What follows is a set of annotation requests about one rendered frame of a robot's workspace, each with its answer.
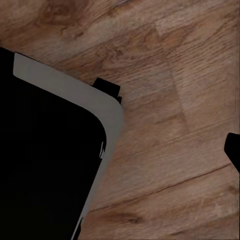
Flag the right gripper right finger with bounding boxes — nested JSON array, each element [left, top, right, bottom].
[[224, 132, 240, 173]]

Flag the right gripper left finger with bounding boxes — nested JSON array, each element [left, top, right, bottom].
[[0, 133, 26, 193]]

